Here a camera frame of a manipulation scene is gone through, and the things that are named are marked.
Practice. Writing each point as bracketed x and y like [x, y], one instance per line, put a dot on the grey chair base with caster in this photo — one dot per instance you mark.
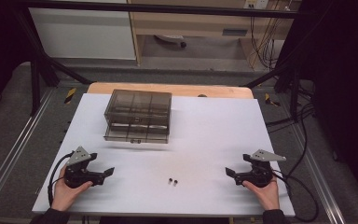
[171, 39]

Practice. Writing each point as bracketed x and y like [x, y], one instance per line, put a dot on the aluminium floor rail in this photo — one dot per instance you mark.
[15, 146]
[318, 174]

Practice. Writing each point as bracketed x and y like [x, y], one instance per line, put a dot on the light wooden desk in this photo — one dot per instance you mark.
[192, 26]

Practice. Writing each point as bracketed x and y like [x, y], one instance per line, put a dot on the white table cover sheet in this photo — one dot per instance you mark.
[205, 149]

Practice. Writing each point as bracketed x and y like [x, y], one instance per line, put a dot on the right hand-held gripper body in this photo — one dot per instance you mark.
[259, 177]

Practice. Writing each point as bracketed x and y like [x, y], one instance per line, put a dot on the yellow black tape strip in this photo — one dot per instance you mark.
[70, 95]
[271, 101]

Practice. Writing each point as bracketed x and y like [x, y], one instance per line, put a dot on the black curtain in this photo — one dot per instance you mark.
[345, 77]
[0, 46]

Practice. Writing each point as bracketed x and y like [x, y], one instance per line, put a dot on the person's left hand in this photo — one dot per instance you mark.
[62, 194]

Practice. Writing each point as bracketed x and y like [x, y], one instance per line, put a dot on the person's right hand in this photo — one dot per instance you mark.
[268, 196]

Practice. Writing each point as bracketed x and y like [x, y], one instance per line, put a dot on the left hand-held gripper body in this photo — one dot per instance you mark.
[77, 174]

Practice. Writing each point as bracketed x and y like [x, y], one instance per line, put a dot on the smoky transparent plastic drawer box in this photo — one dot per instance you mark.
[138, 116]

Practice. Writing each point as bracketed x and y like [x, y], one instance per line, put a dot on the white wall outlet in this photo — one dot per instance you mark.
[256, 3]

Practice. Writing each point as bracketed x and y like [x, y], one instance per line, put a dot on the black metal frame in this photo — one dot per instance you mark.
[155, 8]

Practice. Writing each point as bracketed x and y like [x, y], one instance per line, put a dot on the white cabinet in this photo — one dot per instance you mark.
[80, 34]

